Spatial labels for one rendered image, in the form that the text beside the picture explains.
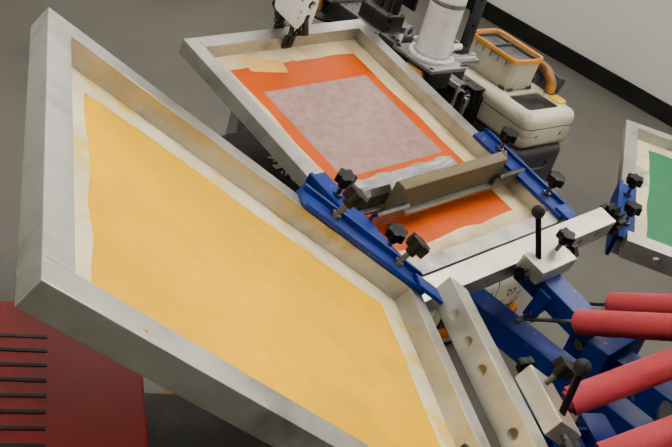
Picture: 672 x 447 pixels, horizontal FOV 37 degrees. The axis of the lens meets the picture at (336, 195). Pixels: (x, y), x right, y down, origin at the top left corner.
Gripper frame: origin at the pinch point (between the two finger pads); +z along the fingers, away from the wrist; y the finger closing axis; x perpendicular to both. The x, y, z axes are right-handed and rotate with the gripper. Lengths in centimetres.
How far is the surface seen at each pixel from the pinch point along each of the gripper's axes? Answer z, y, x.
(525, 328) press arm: 8, -93, 0
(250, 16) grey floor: 158, 200, -201
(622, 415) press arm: 3, -119, 3
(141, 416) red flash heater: -10, -86, 98
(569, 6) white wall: 110, 118, -378
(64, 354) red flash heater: -8, -71, 101
